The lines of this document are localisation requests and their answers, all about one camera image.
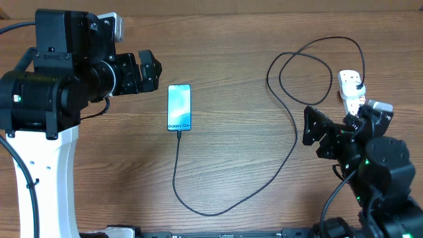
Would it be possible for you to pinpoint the blue Samsung Galaxy smartphone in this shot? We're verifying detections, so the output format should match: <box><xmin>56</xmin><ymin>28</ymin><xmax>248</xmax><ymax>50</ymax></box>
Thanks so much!
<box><xmin>167</xmin><ymin>85</ymin><xmax>192</xmax><ymax>131</ymax></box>

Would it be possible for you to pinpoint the black charger cable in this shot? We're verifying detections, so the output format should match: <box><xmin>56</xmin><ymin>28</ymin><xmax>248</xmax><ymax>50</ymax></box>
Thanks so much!
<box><xmin>171</xmin><ymin>36</ymin><xmax>366</xmax><ymax>218</ymax></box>

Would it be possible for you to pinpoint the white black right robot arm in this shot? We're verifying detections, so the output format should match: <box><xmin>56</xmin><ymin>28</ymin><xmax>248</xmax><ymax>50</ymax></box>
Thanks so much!
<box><xmin>303</xmin><ymin>104</ymin><xmax>422</xmax><ymax>237</ymax></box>

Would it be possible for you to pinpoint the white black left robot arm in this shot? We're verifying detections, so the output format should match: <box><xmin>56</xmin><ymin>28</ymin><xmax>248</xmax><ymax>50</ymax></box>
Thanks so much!
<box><xmin>1</xmin><ymin>9</ymin><xmax>162</xmax><ymax>237</ymax></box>

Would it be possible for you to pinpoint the white charger plug adapter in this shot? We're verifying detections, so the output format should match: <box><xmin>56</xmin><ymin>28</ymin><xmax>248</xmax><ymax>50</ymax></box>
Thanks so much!
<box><xmin>340</xmin><ymin>81</ymin><xmax>366</xmax><ymax>100</ymax></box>

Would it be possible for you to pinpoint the white power strip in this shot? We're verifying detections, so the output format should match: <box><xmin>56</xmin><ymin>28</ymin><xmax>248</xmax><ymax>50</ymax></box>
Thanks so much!
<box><xmin>337</xmin><ymin>70</ymin><xmax>365</xmax><ymax>116</ymax></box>

